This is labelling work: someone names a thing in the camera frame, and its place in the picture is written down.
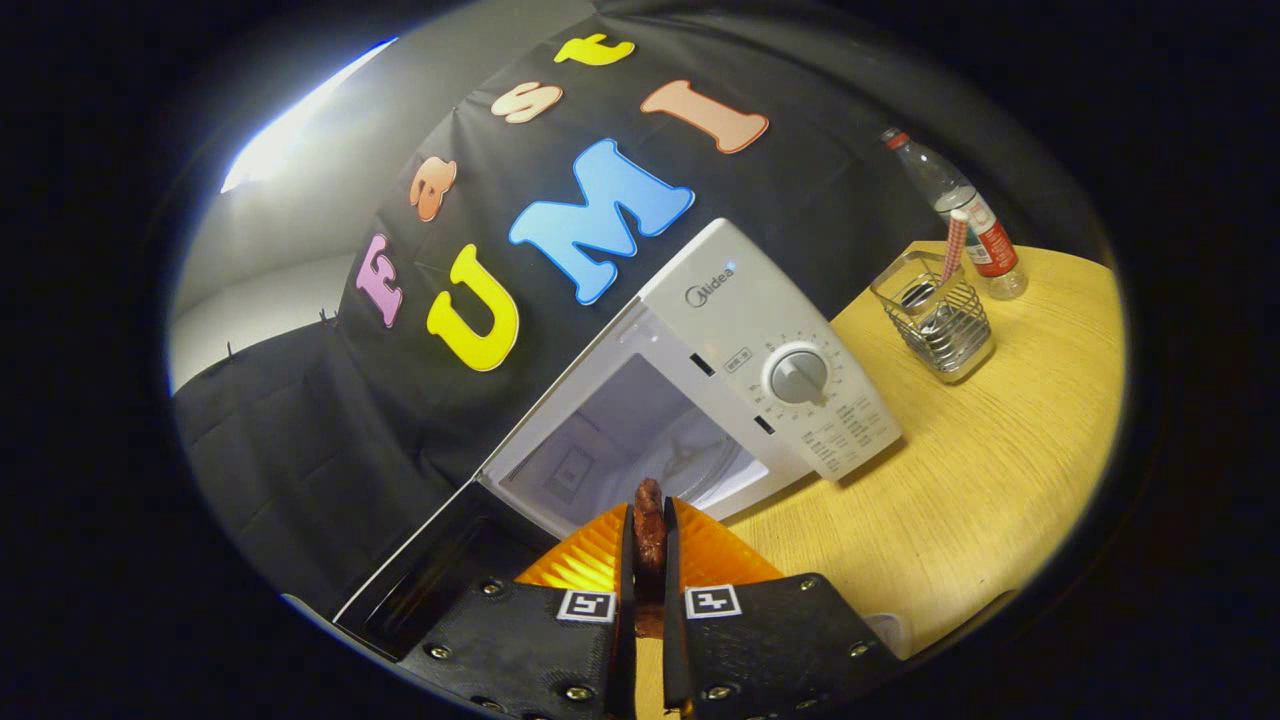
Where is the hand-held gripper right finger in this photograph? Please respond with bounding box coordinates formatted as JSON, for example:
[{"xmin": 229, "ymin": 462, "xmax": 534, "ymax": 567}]
[{"xmin": 662, "ymin": 497, "xmax": 906, "ymax": 720}]

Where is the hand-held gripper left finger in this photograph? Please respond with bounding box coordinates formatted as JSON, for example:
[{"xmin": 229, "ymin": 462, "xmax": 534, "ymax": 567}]
[{"xmin": 398, "ymin": 503, "xmax": 638, "ymax": 720}]

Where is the brown cooked meat piece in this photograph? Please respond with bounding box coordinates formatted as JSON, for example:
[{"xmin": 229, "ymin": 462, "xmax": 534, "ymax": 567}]
[{"xmin": 633, "ymin": 478, "xmax": 669, "ymax": 641}]

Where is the white toaster oven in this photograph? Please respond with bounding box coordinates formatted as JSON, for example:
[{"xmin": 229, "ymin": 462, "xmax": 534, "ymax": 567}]
[{"xmin": 333, "ymin": 218, "xmax": 904, "ymax": 661}]

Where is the red white striped straw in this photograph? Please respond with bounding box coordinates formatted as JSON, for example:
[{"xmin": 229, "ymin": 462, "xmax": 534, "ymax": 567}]
[{"xmin": 938, "ymin": 208, "xmax": 971, "ymax": 286}]

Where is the clear plastic bottle red label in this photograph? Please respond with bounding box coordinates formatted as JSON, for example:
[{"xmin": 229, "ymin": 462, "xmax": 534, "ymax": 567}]
[{"xmin": 880, "ymin": 127, "xmax": 1029, "ymax": 301}]

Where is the ceiling light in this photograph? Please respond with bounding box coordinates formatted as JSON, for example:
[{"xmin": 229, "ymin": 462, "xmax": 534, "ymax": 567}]
[{"xmin": 220, "ymin": 37, "xmax": 401, "ymax": 194}]

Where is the wire mesh utensil holder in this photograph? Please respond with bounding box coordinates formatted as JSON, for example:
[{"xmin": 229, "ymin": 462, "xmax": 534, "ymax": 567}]
[{"xmin": 870, "ymin": 250, "xmax": 997, "ymax": 385}]

